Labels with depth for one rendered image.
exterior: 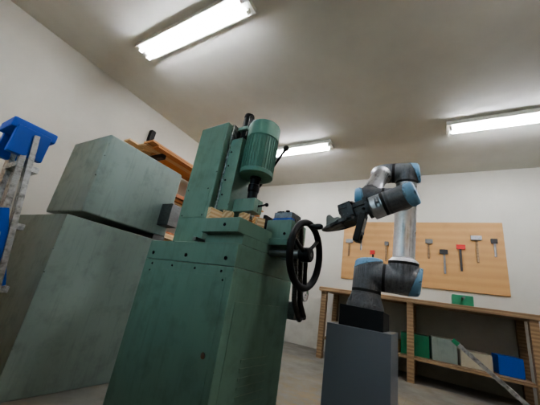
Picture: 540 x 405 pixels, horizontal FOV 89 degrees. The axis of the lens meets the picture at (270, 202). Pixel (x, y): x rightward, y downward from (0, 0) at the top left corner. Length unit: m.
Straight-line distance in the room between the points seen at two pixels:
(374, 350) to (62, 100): 3.39
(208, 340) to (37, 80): 2.99
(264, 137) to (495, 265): 3.58
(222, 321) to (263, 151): 0.81
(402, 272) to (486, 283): 2.84
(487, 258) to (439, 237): 0.56
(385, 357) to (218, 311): 0.80
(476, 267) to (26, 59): 5.33
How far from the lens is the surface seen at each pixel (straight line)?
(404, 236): 1.63
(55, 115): 3.49
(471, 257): 4.40
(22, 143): 1.53
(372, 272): 1.59
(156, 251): 1.44
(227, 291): 1.06
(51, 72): 3.61
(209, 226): 1.17
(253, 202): 1.33
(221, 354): 1.09
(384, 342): 1.49
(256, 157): 1.39
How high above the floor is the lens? 0.63
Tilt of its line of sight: 19 degrees up
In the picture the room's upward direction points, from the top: 9 degrees clockwise
